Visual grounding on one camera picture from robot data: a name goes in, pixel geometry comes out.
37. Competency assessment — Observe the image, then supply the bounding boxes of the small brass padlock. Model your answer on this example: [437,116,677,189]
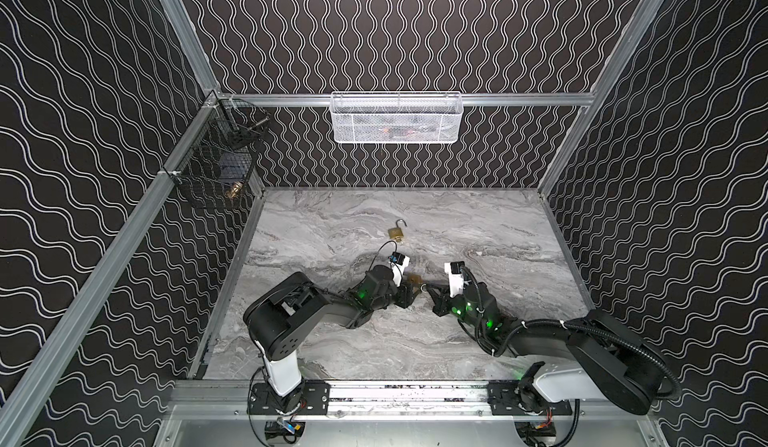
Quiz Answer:
[387,218,408,242]

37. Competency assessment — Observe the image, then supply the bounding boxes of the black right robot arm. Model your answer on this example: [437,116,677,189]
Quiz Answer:
[421,284,681,415]

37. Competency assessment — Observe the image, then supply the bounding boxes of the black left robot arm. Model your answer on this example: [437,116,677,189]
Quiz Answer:
[243,264,420,399]

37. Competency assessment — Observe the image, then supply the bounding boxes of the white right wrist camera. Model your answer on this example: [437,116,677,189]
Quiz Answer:
[444,261,466,298]

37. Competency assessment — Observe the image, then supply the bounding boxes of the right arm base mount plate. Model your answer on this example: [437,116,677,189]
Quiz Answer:
[487,381,573,416]

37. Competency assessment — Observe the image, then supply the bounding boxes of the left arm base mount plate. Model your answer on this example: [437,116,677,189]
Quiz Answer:
[247,380,330,416]

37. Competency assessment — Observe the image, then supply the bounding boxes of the white mesh wall basket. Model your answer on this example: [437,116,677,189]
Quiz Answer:
[329,91,464,144]

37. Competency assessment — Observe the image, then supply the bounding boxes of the black wire wall basket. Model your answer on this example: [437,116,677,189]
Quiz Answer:
[172,104,272,212]

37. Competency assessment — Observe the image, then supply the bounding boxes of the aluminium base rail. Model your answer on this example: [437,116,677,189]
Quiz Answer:
[170,379,652,421]

